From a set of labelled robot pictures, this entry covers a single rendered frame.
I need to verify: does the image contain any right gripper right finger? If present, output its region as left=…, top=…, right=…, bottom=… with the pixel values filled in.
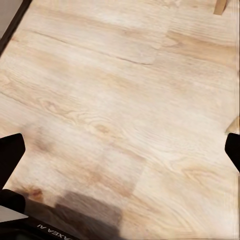
left=224, top=133, right=240, bottom=172

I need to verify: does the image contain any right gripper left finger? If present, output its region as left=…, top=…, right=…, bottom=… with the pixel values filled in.
left=0, top=133, right=26, bottom=192

